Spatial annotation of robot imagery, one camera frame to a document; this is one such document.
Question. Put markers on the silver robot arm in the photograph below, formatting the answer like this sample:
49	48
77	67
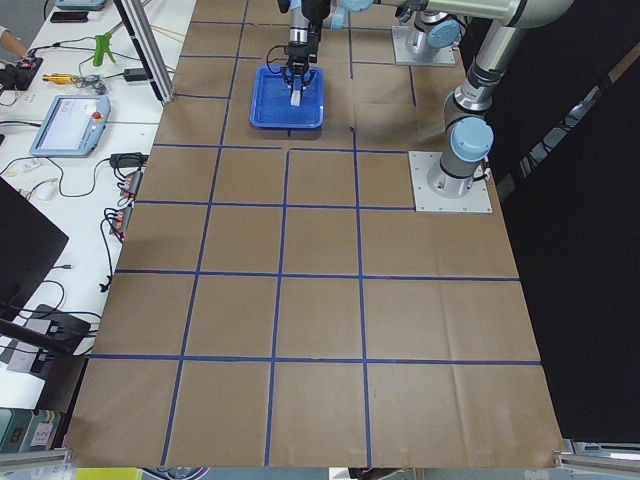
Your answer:
332	14
469	137

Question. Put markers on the green handled reach grabber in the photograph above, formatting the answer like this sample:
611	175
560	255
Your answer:
102	49

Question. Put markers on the yellow handled tool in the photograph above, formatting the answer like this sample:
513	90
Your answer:
60	79

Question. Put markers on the blue plastic tray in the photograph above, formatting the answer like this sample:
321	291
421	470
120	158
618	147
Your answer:
270	107

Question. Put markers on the white block with studs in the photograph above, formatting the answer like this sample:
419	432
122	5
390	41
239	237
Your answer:
295	98

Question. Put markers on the teach pendant tablet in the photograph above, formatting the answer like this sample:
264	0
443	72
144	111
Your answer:
72	127

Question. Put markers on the aluminium frame post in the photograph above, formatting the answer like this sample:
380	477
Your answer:
140	32

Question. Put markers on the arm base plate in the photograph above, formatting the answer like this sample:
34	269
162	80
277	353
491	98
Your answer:
436	192
432	47

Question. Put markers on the black power adapter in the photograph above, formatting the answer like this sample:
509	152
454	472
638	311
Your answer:
135	75

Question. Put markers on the person's hand at desk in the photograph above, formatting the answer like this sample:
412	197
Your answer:
12	43

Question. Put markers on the white computer mouse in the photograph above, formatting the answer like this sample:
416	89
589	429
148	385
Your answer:
47	190

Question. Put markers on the black monitor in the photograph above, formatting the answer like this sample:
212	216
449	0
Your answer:
30	246

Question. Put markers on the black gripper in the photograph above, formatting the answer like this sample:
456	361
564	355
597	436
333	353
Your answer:
296	53

